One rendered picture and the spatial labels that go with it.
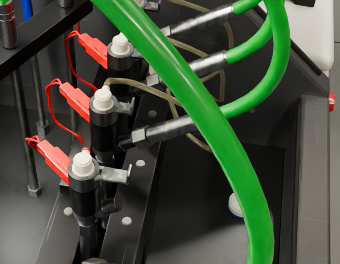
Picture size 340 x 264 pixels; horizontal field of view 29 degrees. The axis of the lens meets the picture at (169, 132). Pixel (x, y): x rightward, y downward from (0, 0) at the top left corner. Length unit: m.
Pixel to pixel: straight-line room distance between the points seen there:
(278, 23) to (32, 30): 0.31
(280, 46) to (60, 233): 0.31
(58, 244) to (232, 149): 0.41
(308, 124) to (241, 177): 0.56
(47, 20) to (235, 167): 0.47
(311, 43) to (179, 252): 0.34
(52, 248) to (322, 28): 0.51
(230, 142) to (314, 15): 0.69
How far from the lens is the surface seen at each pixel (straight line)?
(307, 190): 0.81
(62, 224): 0.72
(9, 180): 0.95
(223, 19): 0.74
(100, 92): 0.63
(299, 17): 0.99
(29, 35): 0.74
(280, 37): 0.54
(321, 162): 0.84
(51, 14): 0.76
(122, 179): 0.58
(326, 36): 0.96
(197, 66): 0.68
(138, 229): 0.71
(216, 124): 0.31
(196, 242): 0.88
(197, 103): 0.30
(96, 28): 0.88
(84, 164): 0.57
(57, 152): 0.63
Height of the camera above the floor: 1.58
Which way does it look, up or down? 49 degrees down
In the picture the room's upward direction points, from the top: 5 degrees clockwise
